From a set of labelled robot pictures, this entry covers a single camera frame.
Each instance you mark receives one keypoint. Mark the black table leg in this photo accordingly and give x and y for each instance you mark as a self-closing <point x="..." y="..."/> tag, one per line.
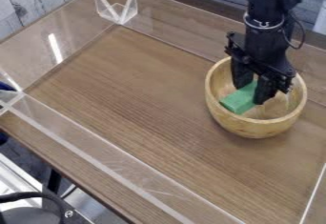
<point x="54" y="181"/>

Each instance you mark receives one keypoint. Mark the brown wooden bowl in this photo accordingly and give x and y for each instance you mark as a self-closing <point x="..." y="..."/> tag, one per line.
<point x="264" y="121"/>

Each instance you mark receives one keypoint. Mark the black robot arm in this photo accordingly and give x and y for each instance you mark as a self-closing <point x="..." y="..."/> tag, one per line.
<point x="269" y="10"/>

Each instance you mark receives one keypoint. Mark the clear acrylic enclosure wall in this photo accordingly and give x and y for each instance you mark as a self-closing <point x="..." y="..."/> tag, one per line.
<point x="109" y="107"/>

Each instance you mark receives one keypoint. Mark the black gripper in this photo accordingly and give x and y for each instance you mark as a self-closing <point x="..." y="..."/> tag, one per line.
<point x="258" y="54"/>

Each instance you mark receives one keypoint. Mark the green rectangular block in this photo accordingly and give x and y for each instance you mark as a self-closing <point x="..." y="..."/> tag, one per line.
<point x="239" y="101"/>

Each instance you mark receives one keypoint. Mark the blue object at left edge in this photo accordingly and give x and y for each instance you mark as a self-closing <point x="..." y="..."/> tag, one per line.
<point x="4" y="87"/>

